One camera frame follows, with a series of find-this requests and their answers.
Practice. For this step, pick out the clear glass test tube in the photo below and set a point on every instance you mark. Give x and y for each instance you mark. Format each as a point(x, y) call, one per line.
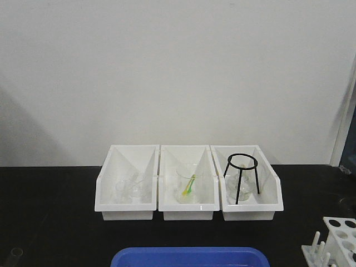
point(15, 255)

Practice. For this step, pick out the white test tube rack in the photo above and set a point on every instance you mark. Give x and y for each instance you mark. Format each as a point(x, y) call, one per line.
point(338, 249)

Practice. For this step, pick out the glass beaker in middle bin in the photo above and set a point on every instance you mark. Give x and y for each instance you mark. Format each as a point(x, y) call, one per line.
point(183, 174)

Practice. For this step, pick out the white middle storage bin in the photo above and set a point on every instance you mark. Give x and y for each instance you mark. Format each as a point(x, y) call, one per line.
point(171, 156)

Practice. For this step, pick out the white storage bin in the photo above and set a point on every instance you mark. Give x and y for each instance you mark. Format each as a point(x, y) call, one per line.
point(260, 206)
point(125, 160)
point(171, 156)

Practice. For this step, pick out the green yellow plastic spatulas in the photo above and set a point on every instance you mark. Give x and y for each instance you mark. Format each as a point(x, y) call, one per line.
point(188, 187)

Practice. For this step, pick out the white left storage bin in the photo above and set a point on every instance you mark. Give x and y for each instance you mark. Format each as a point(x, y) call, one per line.
point(125, 160)

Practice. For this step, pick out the small glassware in left bin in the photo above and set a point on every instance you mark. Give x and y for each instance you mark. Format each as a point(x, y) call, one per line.
point(129, 187)

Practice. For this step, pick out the white right storage bin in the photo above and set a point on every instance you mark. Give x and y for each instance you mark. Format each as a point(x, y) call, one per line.
point(260, 206)

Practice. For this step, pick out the glass jar under tripod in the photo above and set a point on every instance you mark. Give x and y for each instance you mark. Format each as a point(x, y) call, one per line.
point(246, 188)

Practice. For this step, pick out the blue plastic tray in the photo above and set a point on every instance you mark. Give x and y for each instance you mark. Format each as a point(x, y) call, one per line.
point(190, 256)

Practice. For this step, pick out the black tripod ring stand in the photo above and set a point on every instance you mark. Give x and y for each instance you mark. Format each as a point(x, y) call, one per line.
point(243, 164)

